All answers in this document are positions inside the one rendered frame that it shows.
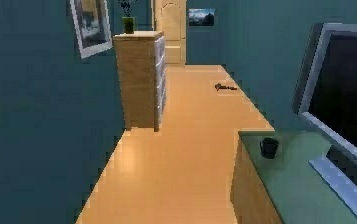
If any wooden chest of drawers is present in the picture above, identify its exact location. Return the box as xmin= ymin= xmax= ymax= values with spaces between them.
xmin=112 ymin=30 xmax=168 ymax=133

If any small black floor object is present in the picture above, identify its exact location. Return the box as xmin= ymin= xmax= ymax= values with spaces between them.
xmin=214 ymin=83 xmax=239 ymax=92

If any pale wooden room door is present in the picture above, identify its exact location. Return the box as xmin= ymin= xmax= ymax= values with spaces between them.
xmin=152 ymin=0 xmax=188 ymax=66

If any black mug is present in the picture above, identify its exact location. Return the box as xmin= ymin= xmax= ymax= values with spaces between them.
xmin=259 ymin=137 xmax=280 ymax=160

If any house plant in green pot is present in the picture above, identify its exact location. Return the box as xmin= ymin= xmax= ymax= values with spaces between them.
xmin=116 ymin=0 xmax=139 ymax=35

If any wooden cabinet with green top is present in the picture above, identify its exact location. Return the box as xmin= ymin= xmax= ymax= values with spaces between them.
xmin=230 ymin=130 xmax=357 ymax=224

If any silver television set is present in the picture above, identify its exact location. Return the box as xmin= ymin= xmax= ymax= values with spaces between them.
xmin=291 ymin=22 xmax=357 ymax=224

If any landscape wall picture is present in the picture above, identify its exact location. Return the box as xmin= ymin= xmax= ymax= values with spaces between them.
xmin=188 ymin=8 xmax=216 ymax=27

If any white framed wall picture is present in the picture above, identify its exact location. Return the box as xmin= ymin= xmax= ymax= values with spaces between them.
xmin=68 ymin=0 xmax=114 ymax=60

